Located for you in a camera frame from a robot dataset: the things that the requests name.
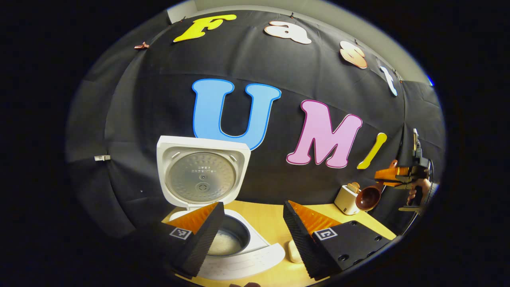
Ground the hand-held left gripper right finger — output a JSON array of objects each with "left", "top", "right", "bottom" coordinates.
[{"left": 283, "top": 200, "right": 392, "bottom": 281}]

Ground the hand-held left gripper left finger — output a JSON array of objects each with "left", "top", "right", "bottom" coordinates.
[{"left": 157, "top": 201, "right": 226, "bottom": 279}]

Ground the white rice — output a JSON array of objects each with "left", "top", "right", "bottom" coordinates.
[{"left": 208, "top": 231, "right": 241, "bottom": 256}]

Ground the brown wooden spoon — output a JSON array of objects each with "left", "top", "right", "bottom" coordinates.
[{"left": 355, "top": 159, "right": 399, "bottom": 212}]

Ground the white rice cooker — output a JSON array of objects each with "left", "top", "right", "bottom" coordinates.
[{"left": 156, "top": 136, "right": 286, "bottom": 281}]

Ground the clear plastic container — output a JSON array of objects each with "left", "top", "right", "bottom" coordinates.
[{"left": 288, "top": 240, "right": 303, "bottom": 263}]

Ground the white toaster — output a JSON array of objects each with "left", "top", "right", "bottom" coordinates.
[{"left": 334, "top": 184, "right": 361, "bottom": 216}]

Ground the black backdrop cloth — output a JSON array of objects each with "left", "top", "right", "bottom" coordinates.
[{"left": 66, "top": 8, "right": 447, "bottom": 240}]

